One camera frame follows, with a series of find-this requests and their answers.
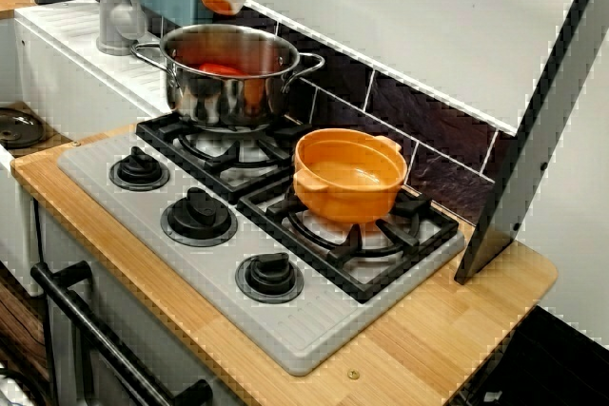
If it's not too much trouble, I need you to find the orange plastic bowl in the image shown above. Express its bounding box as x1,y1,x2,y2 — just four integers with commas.
291,127,409,225

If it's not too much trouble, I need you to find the red toy pepper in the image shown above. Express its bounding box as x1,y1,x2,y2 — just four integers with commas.
197,62,251,77

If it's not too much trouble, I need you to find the grey toy faucet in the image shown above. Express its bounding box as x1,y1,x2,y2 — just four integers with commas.
96,0,147,56

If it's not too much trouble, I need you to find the stainless steel pot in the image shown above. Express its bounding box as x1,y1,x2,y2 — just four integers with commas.
130,23,326,131

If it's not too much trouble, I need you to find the white toy sink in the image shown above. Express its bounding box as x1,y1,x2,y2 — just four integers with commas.
0,0,172,298

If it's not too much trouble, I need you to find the black burner grate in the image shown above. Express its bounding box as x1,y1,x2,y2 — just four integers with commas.
236,172,461,305
135,113,315,205

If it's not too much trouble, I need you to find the black stove knob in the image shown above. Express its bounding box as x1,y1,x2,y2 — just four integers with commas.
160,186,239,248
108,146,171,192
235,252,305,305

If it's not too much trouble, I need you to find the dark tile backsplash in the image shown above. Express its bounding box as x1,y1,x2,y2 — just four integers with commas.
208,0,518,226

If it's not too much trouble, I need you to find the grey stove plate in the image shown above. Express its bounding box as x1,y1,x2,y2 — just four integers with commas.
57,132,466,377

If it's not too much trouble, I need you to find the white kitchen cabinet front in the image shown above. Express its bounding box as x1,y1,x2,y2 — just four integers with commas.
37,205,248,406

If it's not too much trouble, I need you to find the black oven door handle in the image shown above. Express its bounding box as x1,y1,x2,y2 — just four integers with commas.
29,261,214,406

